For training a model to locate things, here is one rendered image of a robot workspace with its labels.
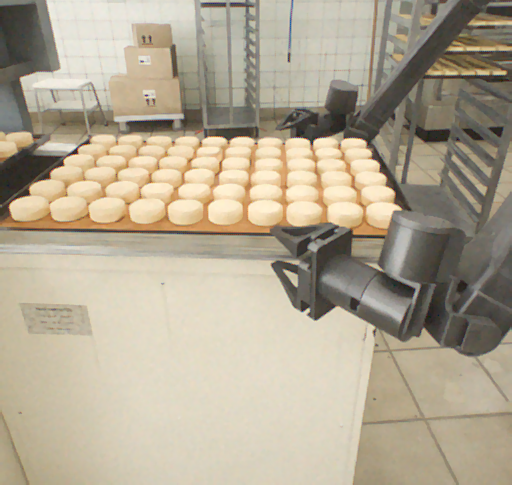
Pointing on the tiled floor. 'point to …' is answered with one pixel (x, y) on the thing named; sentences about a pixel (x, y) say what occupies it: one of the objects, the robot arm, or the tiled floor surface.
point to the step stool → (68, 101)
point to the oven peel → (373, 35)
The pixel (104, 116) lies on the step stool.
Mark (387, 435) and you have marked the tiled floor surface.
